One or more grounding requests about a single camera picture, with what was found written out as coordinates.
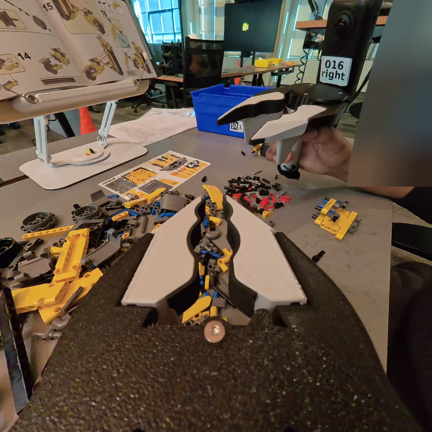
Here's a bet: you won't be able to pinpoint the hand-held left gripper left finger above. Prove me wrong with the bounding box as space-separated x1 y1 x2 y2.
120 195 206 316

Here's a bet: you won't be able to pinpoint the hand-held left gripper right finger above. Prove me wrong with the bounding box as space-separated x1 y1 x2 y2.
223 195 308 318

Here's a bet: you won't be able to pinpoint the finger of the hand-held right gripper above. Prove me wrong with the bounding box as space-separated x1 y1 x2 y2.
250 105 328 146
217 90 288 146

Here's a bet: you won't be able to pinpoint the person's right forearm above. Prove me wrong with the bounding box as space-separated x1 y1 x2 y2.
349 186 416 200

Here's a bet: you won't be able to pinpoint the person's right hand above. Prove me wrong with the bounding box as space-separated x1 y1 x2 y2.
265 128 354 183

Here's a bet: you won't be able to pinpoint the wooden background desk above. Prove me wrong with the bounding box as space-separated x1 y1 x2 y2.
155 62 302 82

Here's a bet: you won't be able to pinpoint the blue plastic bin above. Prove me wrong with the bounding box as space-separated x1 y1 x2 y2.
190 84 281 140

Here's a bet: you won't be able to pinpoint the black office chair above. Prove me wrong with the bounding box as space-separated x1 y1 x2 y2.
183 36 225 109

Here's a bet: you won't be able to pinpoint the pile of black red connector pins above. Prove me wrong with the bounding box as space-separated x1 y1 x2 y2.
224 173 291 224

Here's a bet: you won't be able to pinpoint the black computer monitor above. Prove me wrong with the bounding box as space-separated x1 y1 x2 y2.
223 0 284 55

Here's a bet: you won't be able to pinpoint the yellow partly built assembly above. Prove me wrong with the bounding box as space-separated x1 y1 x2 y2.
311 197 363 241

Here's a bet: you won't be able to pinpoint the yellow curved panel piece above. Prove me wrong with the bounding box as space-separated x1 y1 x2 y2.
202 184 225 207

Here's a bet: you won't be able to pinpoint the yellow grey sticker sheet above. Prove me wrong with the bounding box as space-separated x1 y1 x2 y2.
98 150 212 200

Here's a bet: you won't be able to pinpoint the grey wheel hub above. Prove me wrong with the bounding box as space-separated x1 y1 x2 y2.
21 211 57 233
70 203 104 223

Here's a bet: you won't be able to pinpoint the pile of yellow grey building pieces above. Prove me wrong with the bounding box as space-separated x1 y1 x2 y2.
0 184 238 340

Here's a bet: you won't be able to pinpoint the white printed paper sheets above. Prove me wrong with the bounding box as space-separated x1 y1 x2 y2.
111 107 198 144

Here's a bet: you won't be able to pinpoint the white book stand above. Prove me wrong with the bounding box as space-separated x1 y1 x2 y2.
0 79 151 190

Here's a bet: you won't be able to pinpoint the person's dark clothing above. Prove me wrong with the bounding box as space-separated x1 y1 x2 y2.
386 187 432 432

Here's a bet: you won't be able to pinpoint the orange traffic cone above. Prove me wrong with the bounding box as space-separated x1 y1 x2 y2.
79 107 99 136

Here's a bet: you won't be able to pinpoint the building instruction booklet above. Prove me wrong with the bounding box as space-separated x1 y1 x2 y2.
0 0 158 102

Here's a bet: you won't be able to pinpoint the wooden wall shelf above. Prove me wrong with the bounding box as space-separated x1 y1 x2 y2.
295 15 387 32

